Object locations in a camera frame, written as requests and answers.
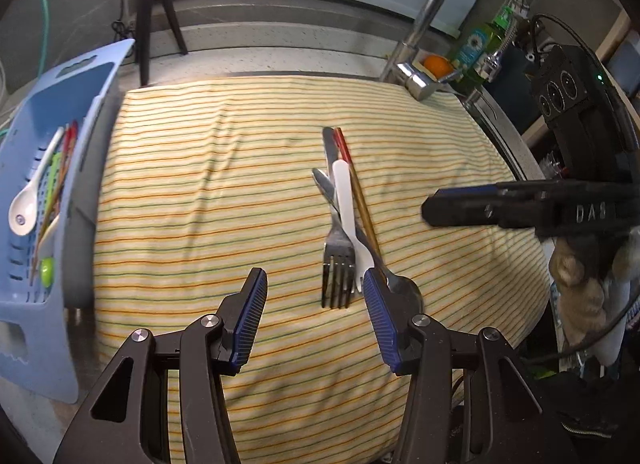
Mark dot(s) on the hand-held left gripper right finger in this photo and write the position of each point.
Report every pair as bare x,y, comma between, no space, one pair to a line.
382,324

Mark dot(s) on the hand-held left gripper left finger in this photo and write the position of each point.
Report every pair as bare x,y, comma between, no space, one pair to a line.
247,324

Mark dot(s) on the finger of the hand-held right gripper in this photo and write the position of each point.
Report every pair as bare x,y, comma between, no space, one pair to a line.
465,211

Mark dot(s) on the metal spoon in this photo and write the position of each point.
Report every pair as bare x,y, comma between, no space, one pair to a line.
405,289

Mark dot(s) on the metal fork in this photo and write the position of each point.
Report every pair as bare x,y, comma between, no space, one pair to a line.
340,249

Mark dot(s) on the red-tipped brown chopstick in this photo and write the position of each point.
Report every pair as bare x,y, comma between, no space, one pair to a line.
357,194
74,136

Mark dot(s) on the white plastic fork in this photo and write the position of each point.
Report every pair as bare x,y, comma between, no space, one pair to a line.
345,194

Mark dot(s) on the green plastic spoon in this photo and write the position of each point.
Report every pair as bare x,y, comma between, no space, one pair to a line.
48,271

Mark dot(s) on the white ceramic spoon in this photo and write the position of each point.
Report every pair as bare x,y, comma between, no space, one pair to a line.
22,216

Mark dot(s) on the colourful utensils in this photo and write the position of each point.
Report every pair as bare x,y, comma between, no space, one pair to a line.
67,143

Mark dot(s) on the blue plastic basket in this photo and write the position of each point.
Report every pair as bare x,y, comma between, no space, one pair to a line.
85,88

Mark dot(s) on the person's right hand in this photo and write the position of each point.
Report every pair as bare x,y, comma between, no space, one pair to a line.
585,304

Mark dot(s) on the steel sink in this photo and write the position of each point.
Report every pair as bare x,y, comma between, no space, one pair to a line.
505,143

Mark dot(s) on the flexible faucet sprayer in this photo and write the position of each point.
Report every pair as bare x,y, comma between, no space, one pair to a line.
487,66

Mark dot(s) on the yellow striped cloth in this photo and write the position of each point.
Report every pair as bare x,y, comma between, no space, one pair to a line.
225,194

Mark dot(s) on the green dish soap bottle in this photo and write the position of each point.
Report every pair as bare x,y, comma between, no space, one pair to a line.
475,43

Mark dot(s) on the chrome faucet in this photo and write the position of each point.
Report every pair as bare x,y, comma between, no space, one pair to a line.
425,18

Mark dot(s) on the black tripod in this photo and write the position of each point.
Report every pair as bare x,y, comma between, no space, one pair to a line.
145,18

